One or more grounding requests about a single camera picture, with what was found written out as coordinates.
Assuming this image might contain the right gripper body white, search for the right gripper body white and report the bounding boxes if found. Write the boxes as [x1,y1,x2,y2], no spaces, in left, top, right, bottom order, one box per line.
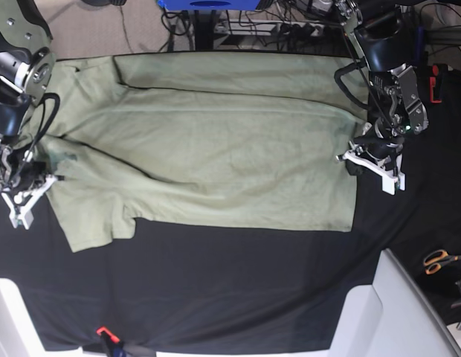
[0,171,63,229]

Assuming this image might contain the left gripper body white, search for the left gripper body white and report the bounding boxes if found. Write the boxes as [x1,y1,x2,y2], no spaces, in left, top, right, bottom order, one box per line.
[336,143,406,194]

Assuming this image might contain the light green T-shirt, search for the light green T-shirt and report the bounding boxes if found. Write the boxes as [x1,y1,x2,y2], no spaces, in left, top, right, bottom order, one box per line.
[36,52,365,252]

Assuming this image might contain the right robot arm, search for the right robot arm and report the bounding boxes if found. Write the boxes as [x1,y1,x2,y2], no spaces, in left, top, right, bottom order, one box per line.
[0,1,60,229]

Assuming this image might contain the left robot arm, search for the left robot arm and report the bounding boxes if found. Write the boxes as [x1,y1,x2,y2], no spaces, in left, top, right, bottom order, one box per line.
[334,1,428,195]

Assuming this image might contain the red black clamp right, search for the red black clamp right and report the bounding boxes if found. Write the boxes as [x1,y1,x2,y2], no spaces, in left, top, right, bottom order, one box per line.
[429,63,450,104]

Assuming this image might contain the red black clamp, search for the red black clamp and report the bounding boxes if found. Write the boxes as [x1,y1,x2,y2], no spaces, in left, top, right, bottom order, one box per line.
[96,327,127,357]
[429,63,450,104]

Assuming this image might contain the white bin left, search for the white bin left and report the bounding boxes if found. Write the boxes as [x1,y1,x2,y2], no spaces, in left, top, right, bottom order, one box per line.
[0,278,45,357]

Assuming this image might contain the white bin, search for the white bin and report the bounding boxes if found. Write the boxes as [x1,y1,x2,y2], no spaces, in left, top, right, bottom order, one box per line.
[0,278,45,357]
[328,249,461,357]

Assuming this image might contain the white bin right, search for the white bin right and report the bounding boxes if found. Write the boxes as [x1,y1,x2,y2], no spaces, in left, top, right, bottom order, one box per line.
[328,249,461,357]

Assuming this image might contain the red black clamp bottom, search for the red black clamp bottom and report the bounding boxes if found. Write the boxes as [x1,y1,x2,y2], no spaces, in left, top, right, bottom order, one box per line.
[96,327,127,357]

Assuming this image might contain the black table cloth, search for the black table cloth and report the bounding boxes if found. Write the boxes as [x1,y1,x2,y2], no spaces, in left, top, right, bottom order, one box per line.
[0,68,461,354]

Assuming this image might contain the white power strip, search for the white power strip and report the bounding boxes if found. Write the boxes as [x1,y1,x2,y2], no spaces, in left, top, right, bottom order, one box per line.
[214,19,326,37]

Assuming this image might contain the black stand pole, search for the black stand pole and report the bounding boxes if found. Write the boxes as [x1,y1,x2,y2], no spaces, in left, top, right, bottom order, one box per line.
[192,10,221,52]

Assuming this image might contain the blue box on stand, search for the blue box on stand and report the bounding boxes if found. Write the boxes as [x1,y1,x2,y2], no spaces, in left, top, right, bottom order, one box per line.
[157,0,260,11]

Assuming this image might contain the orange handled scissors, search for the orange handled scissors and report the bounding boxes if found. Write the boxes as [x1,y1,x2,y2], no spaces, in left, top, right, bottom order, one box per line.
[422,249,461,275]

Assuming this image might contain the blue clamp on frame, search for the blue clamp on frame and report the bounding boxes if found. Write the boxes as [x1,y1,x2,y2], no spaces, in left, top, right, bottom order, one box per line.
[409,26,425,66]

